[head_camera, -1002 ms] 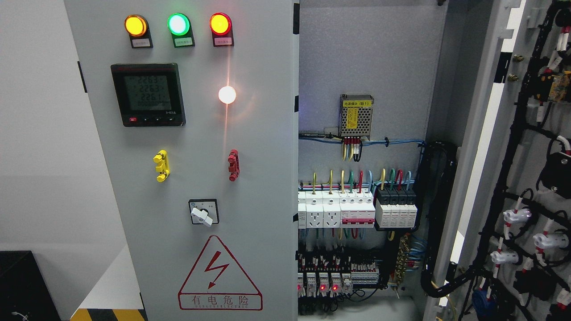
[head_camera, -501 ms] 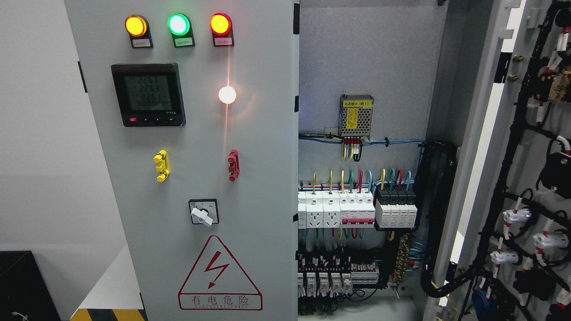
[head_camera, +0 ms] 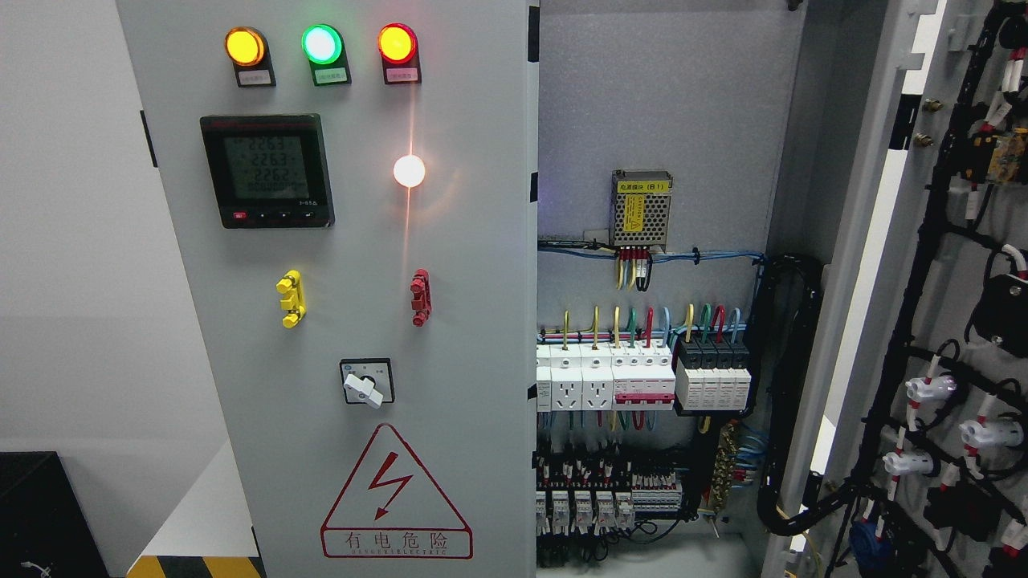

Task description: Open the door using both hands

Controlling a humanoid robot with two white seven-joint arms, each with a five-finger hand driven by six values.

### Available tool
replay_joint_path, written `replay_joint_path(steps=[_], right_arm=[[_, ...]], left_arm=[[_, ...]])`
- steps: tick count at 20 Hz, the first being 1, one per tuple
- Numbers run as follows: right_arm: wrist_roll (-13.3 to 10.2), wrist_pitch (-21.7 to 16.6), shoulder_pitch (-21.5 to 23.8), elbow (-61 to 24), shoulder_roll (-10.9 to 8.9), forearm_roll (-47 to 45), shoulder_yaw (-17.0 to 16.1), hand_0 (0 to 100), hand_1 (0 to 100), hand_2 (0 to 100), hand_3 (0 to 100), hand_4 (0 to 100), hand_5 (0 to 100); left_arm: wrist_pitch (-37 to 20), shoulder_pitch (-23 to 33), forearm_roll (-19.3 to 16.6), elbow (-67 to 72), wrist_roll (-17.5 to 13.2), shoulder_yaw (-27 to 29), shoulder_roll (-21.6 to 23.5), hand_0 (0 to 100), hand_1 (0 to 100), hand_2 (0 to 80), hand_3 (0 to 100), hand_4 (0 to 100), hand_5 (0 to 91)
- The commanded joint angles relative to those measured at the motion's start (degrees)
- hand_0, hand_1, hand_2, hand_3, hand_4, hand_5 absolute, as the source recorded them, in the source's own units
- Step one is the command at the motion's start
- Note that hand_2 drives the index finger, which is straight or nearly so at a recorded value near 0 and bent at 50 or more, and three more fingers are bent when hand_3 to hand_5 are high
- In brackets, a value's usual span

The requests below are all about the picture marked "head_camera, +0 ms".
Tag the brass ground terminal bar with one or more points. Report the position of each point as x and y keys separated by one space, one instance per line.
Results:
x=724 y=468

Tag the red electric hazard sticker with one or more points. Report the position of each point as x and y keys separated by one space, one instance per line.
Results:
x=390 y=506

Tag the yellow terminal connector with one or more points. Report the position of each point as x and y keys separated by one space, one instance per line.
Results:
x=292 y=301

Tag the black digital power meter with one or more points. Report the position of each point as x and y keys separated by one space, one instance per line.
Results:
x=269 y=171

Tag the green indicator lamp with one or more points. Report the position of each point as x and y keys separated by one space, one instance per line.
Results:
x=325 y=50

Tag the metal mesh power supply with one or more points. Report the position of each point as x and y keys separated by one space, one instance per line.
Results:
x=641 y=207

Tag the white lit indicator lamp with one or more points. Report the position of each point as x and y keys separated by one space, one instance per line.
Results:
x=409 y=171

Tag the yellow indicator lamp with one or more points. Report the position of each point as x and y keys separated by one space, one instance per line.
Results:
x=248 y=51

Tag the red terminal connector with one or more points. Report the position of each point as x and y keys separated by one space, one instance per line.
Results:
x=421 y=302

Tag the grey cabinet door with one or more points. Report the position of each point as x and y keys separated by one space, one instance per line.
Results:
x=461 y=380
x=908 y=428

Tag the lower relay terminal row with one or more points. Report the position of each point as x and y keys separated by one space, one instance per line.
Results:
x=587 y=502

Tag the white rotary selector switch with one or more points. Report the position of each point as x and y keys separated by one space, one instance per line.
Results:
x=367 y=381

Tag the black box at left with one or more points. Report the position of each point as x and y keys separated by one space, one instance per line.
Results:
x=42 y=526

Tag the black white surge protector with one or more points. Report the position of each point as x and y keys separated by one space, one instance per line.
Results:
x=711 y=378

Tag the red indicator lamp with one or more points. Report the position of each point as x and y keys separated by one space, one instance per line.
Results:
x=398 y=46

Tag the white socket breaker row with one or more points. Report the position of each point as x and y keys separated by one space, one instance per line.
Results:
x=587 y=377

